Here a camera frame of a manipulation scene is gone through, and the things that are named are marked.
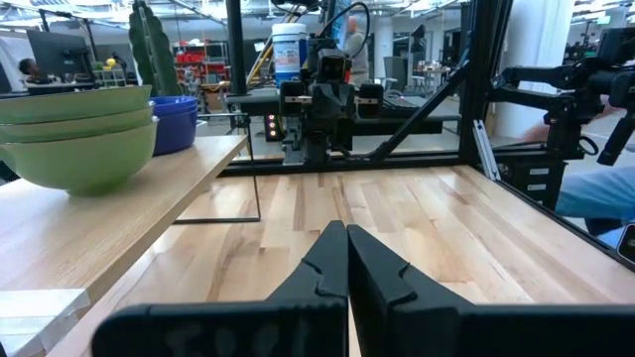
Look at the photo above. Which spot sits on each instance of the person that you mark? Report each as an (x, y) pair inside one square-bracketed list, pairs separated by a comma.
[(357, 49), (30, 67)]

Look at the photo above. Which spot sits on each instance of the black box with white labels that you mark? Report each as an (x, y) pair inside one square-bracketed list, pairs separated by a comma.
[(516, 188)]

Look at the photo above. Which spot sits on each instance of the green cactus plant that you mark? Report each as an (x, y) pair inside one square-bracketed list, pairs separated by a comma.
[(156, 54)]

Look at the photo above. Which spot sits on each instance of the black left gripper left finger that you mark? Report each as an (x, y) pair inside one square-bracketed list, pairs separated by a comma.
[(317, 277)]

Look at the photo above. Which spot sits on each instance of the black metal rig frame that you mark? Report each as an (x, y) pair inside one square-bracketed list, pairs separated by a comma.
[(488, 74)]

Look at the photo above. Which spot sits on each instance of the person's hand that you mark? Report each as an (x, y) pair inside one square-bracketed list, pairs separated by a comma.
[(537, 135)]

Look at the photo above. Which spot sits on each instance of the black computer monitor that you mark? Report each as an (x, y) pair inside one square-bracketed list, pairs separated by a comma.
[(57, 52)]

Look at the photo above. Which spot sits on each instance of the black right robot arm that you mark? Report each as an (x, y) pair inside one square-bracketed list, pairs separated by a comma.
[(320, 151)]

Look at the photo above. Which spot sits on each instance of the blue white cylindrical canister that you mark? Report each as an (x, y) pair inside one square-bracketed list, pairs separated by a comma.
[(289, 54)]

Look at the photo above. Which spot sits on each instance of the black cart with pole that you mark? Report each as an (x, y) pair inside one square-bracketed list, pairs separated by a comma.
[(236, 44)]

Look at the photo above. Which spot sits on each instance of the black box with orange lights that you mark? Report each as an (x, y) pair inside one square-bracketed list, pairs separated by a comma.
[(273, 128)]

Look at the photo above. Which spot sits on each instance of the red storage rack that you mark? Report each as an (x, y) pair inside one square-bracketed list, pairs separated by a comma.
[(198, 57)]

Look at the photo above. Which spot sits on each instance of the wooden shelf with black legs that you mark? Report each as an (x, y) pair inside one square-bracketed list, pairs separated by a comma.
[(99, 228)]

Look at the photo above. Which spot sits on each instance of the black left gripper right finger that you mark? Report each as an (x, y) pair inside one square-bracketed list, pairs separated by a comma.
[(377, 287)]

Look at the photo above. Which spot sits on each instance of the cardboard box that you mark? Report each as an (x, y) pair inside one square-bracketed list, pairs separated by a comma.
[(213, 96)]

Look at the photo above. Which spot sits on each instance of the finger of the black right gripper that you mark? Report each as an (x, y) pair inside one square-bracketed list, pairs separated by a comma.
[(343, 106), (321, 106)]

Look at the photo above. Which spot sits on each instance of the green ceramic bowl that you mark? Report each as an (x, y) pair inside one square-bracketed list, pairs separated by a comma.
[(84, 163), (74, 104), (74, 131)]

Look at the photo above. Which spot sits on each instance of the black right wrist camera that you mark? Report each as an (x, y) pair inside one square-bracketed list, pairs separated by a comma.
[(331, 64)]

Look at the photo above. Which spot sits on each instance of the silver frame bracket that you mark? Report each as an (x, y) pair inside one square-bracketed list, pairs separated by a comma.
[(486, 149)]

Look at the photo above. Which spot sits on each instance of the black screen device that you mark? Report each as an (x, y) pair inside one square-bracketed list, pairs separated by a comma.
[(627, 243)]

